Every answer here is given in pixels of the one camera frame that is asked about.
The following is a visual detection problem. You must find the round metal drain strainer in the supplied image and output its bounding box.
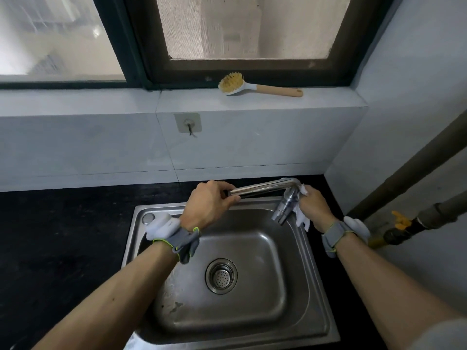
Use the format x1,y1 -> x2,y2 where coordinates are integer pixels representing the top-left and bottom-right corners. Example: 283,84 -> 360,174
205,257 -> 239,295

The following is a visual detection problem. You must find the white grey right wrist tracker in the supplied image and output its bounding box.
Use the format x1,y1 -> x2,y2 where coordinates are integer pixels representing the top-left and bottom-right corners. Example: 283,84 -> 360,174
321,216 -> 371,259

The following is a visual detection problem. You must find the person's left forearm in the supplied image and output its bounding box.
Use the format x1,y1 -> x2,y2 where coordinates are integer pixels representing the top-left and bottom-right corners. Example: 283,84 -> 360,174
32,241 -> 180,350

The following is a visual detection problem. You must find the brown diagonal pipe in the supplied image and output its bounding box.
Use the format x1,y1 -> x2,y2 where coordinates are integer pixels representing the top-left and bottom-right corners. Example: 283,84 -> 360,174
346,110 -> 467,223

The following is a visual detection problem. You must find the white grey left wrist tracker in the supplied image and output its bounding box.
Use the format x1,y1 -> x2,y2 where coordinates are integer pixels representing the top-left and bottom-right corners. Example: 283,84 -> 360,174
145,212 -> 201,265

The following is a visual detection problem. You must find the white cleaning cloth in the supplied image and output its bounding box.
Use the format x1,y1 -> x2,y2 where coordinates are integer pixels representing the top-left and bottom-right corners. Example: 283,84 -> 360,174
290,178 -> 311,232

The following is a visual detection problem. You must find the grey sleeve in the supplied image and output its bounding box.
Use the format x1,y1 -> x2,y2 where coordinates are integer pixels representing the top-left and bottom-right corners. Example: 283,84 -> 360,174
408,316 -> 467,350

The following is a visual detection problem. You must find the stainless steel sink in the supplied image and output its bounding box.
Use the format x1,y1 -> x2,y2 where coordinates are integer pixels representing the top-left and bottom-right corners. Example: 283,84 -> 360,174
120,198 -> 341,350

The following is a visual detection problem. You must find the person's right hand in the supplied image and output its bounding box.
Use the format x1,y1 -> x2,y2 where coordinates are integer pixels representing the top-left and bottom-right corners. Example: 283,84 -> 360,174
298,185 -> 338,233

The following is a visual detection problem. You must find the wooden handle dish brush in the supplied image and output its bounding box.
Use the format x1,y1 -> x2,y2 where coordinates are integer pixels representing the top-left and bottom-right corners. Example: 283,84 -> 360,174
218,71 -> 304,98

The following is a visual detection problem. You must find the yellow valve handle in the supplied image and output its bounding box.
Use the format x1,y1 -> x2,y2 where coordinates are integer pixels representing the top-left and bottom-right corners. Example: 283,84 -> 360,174
391,210 -> 412,231

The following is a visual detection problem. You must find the person's right forearm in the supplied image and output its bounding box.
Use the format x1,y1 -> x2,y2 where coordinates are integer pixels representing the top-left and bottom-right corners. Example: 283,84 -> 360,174
335,232 -> 465,350

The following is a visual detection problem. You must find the white grey wrist tracker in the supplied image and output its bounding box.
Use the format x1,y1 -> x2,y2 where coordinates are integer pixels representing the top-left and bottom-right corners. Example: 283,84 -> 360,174
321,216 -> 371,259
145,212 -> 201,265

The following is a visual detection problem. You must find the clear adhesive wall hook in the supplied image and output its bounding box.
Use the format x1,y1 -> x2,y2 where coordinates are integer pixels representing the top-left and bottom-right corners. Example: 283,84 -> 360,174
174,112 -> 203,138

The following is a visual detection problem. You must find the person's left hand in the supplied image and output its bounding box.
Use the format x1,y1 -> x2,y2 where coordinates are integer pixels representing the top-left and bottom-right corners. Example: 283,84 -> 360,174
180,181 -> 242,233

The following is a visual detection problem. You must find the chrome sink faucet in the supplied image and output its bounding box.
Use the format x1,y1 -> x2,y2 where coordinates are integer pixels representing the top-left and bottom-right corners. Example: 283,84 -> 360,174
223,177 -> 304,226

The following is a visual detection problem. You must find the dark window frame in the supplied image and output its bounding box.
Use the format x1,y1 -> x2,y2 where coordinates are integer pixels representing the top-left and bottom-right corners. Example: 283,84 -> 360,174
0,0 -> 396,91

